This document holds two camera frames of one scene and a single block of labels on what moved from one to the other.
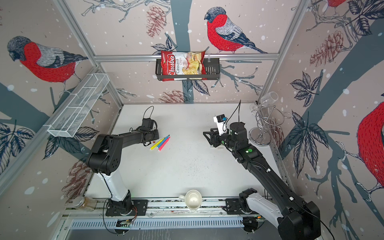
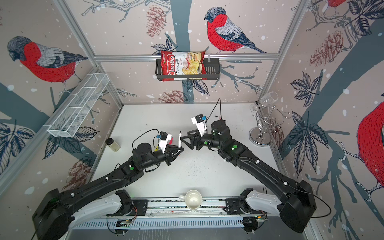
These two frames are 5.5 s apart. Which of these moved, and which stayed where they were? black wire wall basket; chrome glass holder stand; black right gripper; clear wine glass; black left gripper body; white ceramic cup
Moved: black left gripper body; black right gripper
Stayed: clear wine glass; black wire wall basket; white ceramic cup; chrome glass holder stand
